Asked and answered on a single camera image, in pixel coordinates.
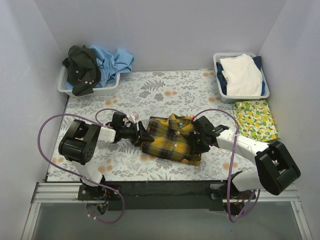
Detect yellow plaid flannel shirt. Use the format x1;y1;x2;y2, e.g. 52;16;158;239
141;113;201;167

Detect black pinstripe shirt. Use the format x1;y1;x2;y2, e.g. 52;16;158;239
62;45;101;97

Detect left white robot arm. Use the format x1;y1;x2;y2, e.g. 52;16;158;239
58;112;154;200

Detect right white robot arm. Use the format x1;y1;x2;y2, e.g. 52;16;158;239
189;116;301;199

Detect floral table mat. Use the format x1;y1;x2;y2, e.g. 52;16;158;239
58;70;256;181

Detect left white laundry basket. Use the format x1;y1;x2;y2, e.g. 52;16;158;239
57;66;121;97

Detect lemon print cloth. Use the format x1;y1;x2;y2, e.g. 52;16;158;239
233;99;279;142

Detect light blue shirt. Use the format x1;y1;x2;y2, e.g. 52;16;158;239
89;44;135;88

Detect white folded shirt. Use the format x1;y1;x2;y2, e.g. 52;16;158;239
219;53;263;97

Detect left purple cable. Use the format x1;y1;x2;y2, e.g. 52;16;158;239
37;108;126;224

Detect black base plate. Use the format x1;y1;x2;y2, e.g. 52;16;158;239
76;180;256;213

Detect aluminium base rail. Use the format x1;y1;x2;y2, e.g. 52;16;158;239
21;182;312;240

